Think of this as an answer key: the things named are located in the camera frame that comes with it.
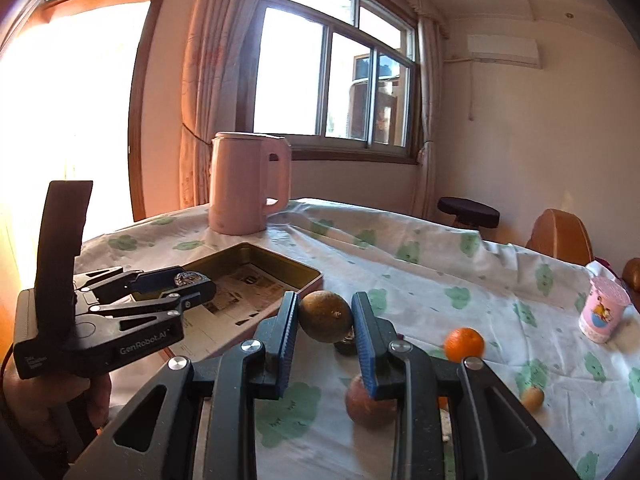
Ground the small yellow-brown longan fruit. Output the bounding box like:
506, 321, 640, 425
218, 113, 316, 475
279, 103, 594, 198
521, 386, 544, 413

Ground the bumpy orange mandarin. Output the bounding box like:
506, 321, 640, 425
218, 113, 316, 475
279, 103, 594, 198
444, 327, 485, 363

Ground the brown round passion fruit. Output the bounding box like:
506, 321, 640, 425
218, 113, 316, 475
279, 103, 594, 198
345, 375, 397, 430

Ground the greenish-brown round fruit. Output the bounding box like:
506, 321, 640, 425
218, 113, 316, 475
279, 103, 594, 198
298, 290, 352, 344

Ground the person's left hand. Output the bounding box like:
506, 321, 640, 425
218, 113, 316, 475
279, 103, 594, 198
1, 349, 112, 451

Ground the printed paper sheet in tin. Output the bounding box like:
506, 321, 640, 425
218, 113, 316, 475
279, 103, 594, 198
168, 264, 296, 361

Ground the pink rectangular tin box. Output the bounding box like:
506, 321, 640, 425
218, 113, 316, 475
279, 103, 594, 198
124, 242, 324, 363

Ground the white green cloud tablecloth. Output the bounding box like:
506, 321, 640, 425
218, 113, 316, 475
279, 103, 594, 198
74, 197, 640, 480

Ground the pink electric kettle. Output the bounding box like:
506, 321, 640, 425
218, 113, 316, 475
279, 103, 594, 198
208, 132, 292, 236

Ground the pink cartoon cup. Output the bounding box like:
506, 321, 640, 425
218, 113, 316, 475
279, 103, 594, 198
578, 276, 631, 344

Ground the brown leather sofa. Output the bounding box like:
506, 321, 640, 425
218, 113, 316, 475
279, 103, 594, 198
622, 257, 640, 292

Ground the brown leather armchair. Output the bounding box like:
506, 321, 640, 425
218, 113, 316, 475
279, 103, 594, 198
526, 208, 594, 266

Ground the black round stool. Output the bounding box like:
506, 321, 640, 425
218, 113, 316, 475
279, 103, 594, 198
437, 196, 500, 229

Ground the pale right curtain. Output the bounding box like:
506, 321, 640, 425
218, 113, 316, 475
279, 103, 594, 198
411, 15, 445, 219

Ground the window with frame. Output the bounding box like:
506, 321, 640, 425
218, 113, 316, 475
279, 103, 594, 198
236, 0, 420, 162

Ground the white wall air conditioner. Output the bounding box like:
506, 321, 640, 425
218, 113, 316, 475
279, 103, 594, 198
466, 35, 541, 68

